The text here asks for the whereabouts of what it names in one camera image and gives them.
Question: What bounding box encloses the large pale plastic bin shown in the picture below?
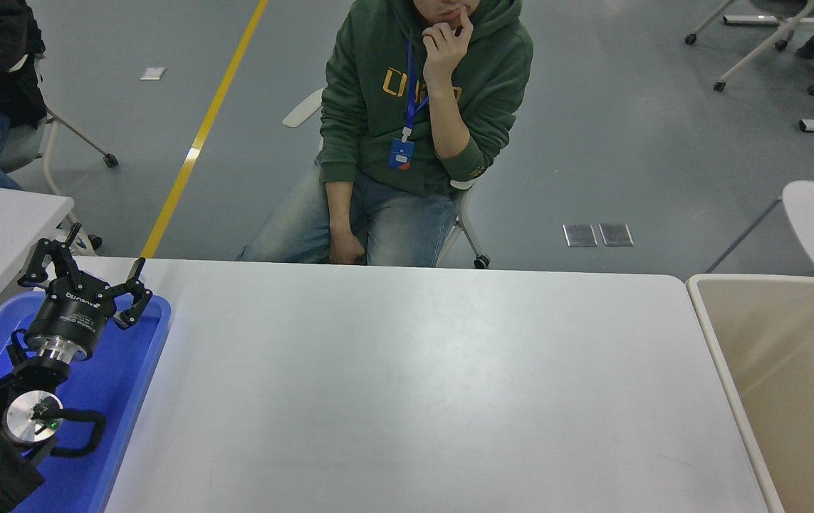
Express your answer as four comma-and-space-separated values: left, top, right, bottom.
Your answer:
685, 273, 814, 513

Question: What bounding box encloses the blue lanyard with badge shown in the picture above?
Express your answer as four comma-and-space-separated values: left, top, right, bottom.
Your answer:
388, 39, 431, 170

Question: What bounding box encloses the white shoe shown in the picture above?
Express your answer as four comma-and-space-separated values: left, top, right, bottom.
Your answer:
56, 227, 103, 257

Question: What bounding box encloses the grey seat rolling chair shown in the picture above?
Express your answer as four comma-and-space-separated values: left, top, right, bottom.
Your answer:
0, 56, 120, 197
686, 0, 814, 95

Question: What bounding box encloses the person's right hand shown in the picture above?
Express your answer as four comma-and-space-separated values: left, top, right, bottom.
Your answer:
328, 233, 367, 266

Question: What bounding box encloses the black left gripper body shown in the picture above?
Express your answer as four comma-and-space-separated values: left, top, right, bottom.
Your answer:
26, 273, 118, 344

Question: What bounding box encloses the person's left hand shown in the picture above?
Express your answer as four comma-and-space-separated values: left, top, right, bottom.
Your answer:
422, 9, 476, 85

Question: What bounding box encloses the blue plastic tray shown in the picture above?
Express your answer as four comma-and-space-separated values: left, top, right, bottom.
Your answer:
0, 291, 172, 513

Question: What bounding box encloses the white rolling chair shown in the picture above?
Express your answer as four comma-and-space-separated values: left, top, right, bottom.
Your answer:
283, 88, 491, 269

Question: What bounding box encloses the silver floor plate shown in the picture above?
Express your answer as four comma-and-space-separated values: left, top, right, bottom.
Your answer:
598, 222, 635, 247
563, 223, 598, 247

